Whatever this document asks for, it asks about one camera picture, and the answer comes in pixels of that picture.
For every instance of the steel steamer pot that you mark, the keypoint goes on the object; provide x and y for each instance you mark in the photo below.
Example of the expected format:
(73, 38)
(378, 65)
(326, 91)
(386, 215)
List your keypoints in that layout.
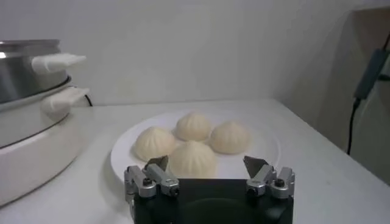
(30, 158)

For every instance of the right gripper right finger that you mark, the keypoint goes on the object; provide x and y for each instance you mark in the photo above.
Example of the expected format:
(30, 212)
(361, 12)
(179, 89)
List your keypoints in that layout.
(281, 182)

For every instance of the white steamed baozi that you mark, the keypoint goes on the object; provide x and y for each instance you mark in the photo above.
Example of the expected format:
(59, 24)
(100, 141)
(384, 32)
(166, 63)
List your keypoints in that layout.
(230, 137)
(192, 159)
(193, 126)
(153, 143)

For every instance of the white round plate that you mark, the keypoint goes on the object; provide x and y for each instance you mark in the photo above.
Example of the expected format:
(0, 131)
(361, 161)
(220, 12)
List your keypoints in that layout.
(259, 152)

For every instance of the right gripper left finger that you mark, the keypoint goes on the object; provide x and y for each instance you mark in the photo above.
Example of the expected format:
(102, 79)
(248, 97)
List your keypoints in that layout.
(138, 182)

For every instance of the black power adapter brick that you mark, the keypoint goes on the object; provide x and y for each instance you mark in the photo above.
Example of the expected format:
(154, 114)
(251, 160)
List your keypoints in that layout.
(371, 73)

